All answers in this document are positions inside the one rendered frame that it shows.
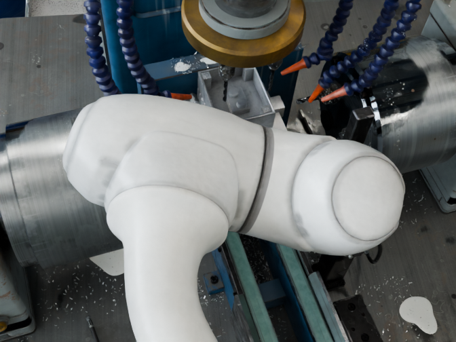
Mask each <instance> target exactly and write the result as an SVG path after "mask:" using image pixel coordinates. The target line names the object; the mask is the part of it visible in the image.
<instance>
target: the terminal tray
mask: <svg viewBox="0 0 456 342"><path fill-rule="evenodd" d="M205 73H207V74H209V76H208V77H204V74H205ZM224 89H225V88H224V80H223V79H222V78H221V76H220V75H219V68H214V69H208V70H204V71H198V78H197V99H198V100H199V105H204V106H207V107H212V108H215V109H218V110H221V111H225V112H228V113H231V114H233V115H236V116H238V117H240V118H242V119H245V120H246V121H250V122H252V123H255V124H259V125H261V126H266V127H269V128H272V127H273V123H274V119H275V116H276V112H275V110H274V108H273V105H272V103H271V101H270V99H269V97H268V94H267V92H266V90H265V87H264V85H263V82H262V81H261V78H260V76H259V74H258V72H257V69H256V67H254V68H249V69H248V68H235V74H234V76H233V77H231V79H230V80H229V81H228V86H227V101H226V102H225V101H223V97H224V94H223V90H224ZM265 107H269V110H268V111H266V110H265V109H264V108H265Z"/></svg>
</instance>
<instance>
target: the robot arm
mask: <svg viewBox="0 0 456 342"><path fill-rule="evenodd" d="M62 162H63V167H64V169H65V171H66V173H67V177H68V180H69V181H70V183H71V184H72V185H73V186H74V188H76V190H78V192H80V194H82V196H84V197H85V198H86V199H87V200H88V201H90V202H92V203H94V204H98V205H100V206H103V207H105V210H106V212H107V224H108V226H109V229H110V230H111V231H112V233H113V234H114V235H115V236H116V237H117V238H118V239H120V240H121V241H122V243H123V248H124V278H125V288H126V301H127V305H128V313H129V317H130V321H131V325H132V329H133V332H134V336H135V338H136V341H137V342H218V341H217V339H216V337H215V336H214V334H213V332H212V330H211V328H210V326H209V324H208V322H207V320H206V318H205V315H204V313H203V311H202V307H201V305H200V300H199V296H198V291H197V273H198V269H199V266H200V262H201V260H202V258H203V256H204V255H205V254H206V253H209V252H212V251H213V250H215V249H217V248H218V247H219V246H220V245H221V244H222V243H223V242H224V241H225V239H226V237H227V233H228V231H232V232H236V233H241V234H245V235H249V236H252V237H256V238H260V239H263V240H267V241H270V242H274V243H277V244H281V245H283V246H287V247H289V248H294V249H296V250H300V251H303V252H311V251H312V252H317V253H320V254H328V255H337V256H345V255H351V254H356V253H359V252H364V251H366V250H369V249H371V248H373V247H375V246H377V245H379V244H380V243H381V242H383V241H385V240H386V239H387V238H388V237H389V236H390V235H391V234H393V232H395V230H396V229H397V228H398V225H399V219H400V215H401V212H402V205H403V200H404V194H405V184H404V180H403V177H402V175H401V173H400V171H399V170H398V169H397V167H396V166H395V165H394V163H393V162H392V161H391V160H390V159H389V158H387V157H386V156H385V155H384V154H382V153H381V152H379V151H378V150H376V149H374V148H372V147H370V146H367V145H364V144H362V143H360V142H356V141H352V140H337V139H336V138H334V137H332V136H320V135H312V134H302V133H296V132H289V131H284V130H278V129H275V128H269V127H266V126H261V125H259V124H256V123H252V122H250V121H246V120H245V119H242V118H240V117H238V116H236V115H233V114H231V113H228V112H225V111H221V110H218V109H215V108H212V107H207V106H204V105H201V104H196V103H193V102H187V101H184V100H177V99H173V98H166V97H162V96H152V95H146V94H117V95H111V96H105V97H102V98H99V99H98V100H97V101H96V102H93V103H91V104H89V105H87V106H86V107H84V108H83V109H82V110H81V112H80V113H79V114H78V116H77V119H76V120H75V123H74V124H73V127H72V129H71V132H70V134H69V137H68V139H67V142H66V145H65V148H64V153H63V157H62Z"/></svg>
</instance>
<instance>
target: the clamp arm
mask: <svg viewBox="0 0 456 342"><path fill-rule="evenodd" d="M374 118H375V114H374V112H373V110H372V108H371V107H370V106H368V107H362V108H359V109H354V110H353V111H352V113H351V115H350V119H349V122H348V125H347V127H346V130H345V133H344V135H343V139H342V140H352V141H356V142H359V143H362V144H364V141H365V139H366V137H367V134H368V131H369V130H370V127H371V125H372V122H373V120H374Z"/></svg>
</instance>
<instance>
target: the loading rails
mask: <svg viewBox="0 0 456 342"><path fill-rule="evenodd" d="M258 239H259V243H260V245H261V248H262V250H263V253H264V255H265V258H266V260H267V264H268V266H269V268H270V271H271V274H272V276H273V280H270V281H267V282H263V283H260V284H257V281H256V279H255V276H254V274H253V271H252V268H251V266H250V263H249V260H248V257H247V255H246V252H245V250H244V247H243V244H242V241H241V239H240V235H239V233H236V232H232V231H228V233H227V237H226V239H225V241H224V242H223V243H222V244H221V245H220V246H219V247H218V248H217V249H215V250H213V251H212V252H211V253H212V256H213V259H214V262H215V265H216V268H217V270H216V271H212V272H209V273H205V274H204V275H203V280H204V284H205V286H206V290H207V292H208V294H209V295H213V294H215V293H218V292H222V291H225V294H226V296H227V300H228V302H229V306H230V308H231V320H230V322H231V325H232V327H233V331H234V333H235V337H236V339H237V342H279V341H278V338H277V336H276V332H275V330H274V328H273V324H272V323H271V319H270V317H269V314H268V311H267V309H269V308H272V307H275V306H278V305H283V304H284V307H285V310H286V313H287V314H288V318H289V320H290V323H291V325H292V328H293V330H294V333H295V335H296V338H297V341H298V342H349V340H348V338H347V335H346V334H345V331H344V329H343V326H342V324H341V321H340V319H339V317H338V315H337V312H336V310H335V307H334V305H333V302H332V301H331V299H330V296H329V294H328V291H327V289H326V287H325V285H324V282H323V280H322V277H321V275H320V272H319V271H316V272H314V271H313V270H312V268H311V265H310V264H309V261H308V259H307V256H306V254H305V252H303V251H300V250H296V249H294V248H289V247H287V246H283V245H281V244H277V243H274V242H270V241H267V240H263V239H260V238H258Z"/></svg>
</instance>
